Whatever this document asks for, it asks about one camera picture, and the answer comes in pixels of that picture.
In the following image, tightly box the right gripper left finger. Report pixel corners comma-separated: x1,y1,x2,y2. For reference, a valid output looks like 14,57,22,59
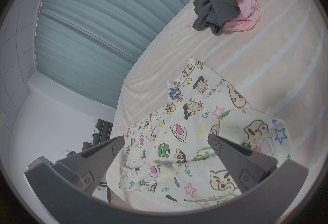
55,136,125,197

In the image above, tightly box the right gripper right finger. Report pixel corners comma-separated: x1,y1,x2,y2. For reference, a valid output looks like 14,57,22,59
207,133,279,194

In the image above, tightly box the white printed pyjama top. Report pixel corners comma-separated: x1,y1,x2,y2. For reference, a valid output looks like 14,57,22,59
118,57,294,204

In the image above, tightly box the bed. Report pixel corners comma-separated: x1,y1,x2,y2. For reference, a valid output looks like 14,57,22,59
106,0,328,213

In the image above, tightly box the dark chest of drawers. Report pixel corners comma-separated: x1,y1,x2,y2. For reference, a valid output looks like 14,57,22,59
82,119,113,152

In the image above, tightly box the blue-green curtain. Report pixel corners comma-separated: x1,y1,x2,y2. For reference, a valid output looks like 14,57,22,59
33,0,203,110

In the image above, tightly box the pink garment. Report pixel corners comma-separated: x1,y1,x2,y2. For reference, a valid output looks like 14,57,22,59
186,0,261,32

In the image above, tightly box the black garment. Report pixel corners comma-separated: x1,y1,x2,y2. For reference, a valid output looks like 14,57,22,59
192,0,242,36

